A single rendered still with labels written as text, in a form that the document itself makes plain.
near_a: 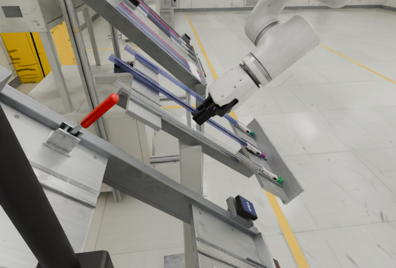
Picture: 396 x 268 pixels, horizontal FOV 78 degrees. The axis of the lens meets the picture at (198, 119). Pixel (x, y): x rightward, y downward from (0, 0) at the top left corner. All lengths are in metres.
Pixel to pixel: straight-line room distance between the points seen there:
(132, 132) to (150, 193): 0.89
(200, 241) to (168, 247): 0.98
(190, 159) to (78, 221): 0.43
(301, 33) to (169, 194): 0.42
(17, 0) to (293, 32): 0.98
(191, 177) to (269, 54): 0.41
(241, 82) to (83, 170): 0.36
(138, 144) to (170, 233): 0.51
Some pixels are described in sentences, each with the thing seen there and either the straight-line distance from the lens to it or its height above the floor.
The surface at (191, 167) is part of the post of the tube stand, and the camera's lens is 0.72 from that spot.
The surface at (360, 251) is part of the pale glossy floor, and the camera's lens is 1.64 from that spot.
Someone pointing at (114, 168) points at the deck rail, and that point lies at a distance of 0.42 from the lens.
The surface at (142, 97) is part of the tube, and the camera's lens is 0.48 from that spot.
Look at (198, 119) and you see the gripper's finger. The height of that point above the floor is 0.91.
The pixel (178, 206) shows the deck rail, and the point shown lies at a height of 0.85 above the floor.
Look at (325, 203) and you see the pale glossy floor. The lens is 1.75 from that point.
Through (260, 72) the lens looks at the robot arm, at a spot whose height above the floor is 1.03.
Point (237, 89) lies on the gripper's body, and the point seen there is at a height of 1.00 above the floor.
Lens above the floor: 1.24
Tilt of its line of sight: 33 degrees down
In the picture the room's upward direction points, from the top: straight up
